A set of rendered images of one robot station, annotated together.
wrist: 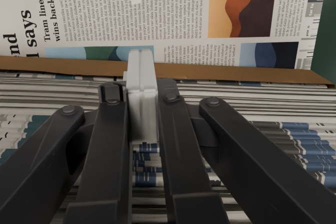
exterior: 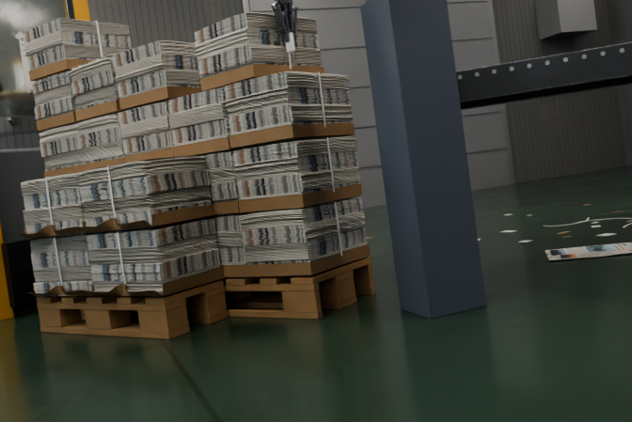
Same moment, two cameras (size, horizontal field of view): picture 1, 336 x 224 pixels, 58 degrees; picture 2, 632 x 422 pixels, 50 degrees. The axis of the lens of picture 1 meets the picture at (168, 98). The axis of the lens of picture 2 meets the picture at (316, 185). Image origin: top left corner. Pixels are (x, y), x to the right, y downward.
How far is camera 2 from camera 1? 247 cm
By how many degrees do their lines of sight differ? 78
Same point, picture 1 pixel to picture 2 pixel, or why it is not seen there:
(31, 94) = (300, 54)
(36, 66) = (305, 69)
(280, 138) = (267, 39)
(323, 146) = (261, 37)
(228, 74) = (273, 69)
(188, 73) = (280, 69)
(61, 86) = (298, 57)
